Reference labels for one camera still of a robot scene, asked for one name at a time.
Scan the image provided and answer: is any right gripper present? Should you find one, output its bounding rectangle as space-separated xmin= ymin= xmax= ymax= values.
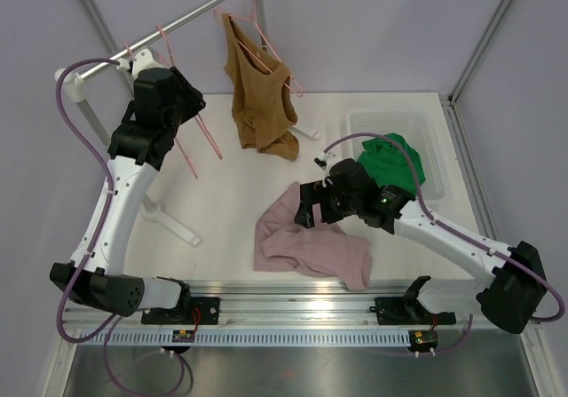
xmin=295 ymin=179 xmax=361 ymax=228

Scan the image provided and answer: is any pink hanger of mauve top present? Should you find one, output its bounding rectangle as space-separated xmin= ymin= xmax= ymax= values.
xmin=157 ymin=26 xmax=223 ymax=160

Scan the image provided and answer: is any mauve tank top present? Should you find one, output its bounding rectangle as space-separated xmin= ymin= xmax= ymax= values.
xmin=253 ymin=182 xmax=372 ymax=291

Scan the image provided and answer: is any pink hanger of green top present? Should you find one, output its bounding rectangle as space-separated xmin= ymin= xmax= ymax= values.
xmin=124 ymin=44 xmax=199 ymax=179

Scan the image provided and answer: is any green tank top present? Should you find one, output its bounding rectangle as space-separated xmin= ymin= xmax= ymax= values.
xmin=357 ymin=133 xmax=426 ymax=196

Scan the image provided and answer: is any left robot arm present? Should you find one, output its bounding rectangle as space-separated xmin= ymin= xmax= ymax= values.
xmin=50 ymin=67 xmax=206 ymax=324

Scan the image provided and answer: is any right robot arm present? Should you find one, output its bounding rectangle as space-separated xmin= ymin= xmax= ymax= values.
xmin=294 ymin=159 xmax=546 ymax=334

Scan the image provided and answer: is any brown tank top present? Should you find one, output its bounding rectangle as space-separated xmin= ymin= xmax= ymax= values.
xmin=222 ymin=13 xmax=299 ymax=162

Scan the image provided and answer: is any pink hanger of brown top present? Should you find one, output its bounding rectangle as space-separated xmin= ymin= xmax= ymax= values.
xmin=215 ymin=12 xmax=304 ymax=103

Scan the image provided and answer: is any clothes rack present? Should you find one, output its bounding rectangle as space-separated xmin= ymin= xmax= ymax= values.
xmin=54 ymin=0 xmax=322 ymax=245

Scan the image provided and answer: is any white plastic basket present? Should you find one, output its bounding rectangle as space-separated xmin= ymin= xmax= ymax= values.
xmin=342 ymin=107 xmax=451 ymax=206

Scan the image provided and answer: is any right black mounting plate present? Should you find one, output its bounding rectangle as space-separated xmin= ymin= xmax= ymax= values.
xmin=368 ymin=297 xmax=457 ymax=326

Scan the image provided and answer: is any black mounting plate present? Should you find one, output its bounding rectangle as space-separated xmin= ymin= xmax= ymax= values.
xmin=368 ymin=297 xmax=457 ymax=326
xmin=141 ymin=296 xmax=221 ymax=325

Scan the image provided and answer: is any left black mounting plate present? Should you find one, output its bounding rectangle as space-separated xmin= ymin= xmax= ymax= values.
xmin=141 ymin=296 xmax=221 ymax=325

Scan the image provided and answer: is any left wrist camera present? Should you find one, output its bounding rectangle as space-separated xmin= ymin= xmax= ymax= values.
xmin=115 ymin=48 xmax=167 ymax=80

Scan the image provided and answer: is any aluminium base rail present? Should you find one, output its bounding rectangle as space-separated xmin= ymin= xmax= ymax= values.
xmin=61 ymin=280 xmax=489 ymax=327

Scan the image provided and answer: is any left frame post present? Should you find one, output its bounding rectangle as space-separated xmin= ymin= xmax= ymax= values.
xmin=77 ymin=0 xmax=119 ymax=55

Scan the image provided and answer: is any frame post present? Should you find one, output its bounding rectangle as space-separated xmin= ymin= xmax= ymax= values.
xmin=77 ymin=0 xmax=119 ymax=55
xmin=447 ymin=0 xmax=515 ymax=107

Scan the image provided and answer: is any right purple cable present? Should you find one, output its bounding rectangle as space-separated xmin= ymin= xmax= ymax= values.
xmin=322 ymin=132 xmax=566 ymax=358

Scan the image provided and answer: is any purple cable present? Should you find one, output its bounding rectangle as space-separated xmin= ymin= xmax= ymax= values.
xmin=322 ymin=132 xmax=566 ymax=358
xmin=54 ymin=58 xmax=192 ymax=393

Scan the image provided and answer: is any white slotted cable duct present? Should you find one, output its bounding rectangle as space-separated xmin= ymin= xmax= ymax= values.
xmin=88 ymin=328 xmax=410 ymax=347

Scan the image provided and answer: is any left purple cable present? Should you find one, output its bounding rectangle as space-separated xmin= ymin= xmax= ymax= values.
xmin=54 ymin=58 xmax=192 ymax=393

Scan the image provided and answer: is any right frame post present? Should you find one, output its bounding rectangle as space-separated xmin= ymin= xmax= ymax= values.
xmin=447 ymin=0 xmax=515 ymax=107

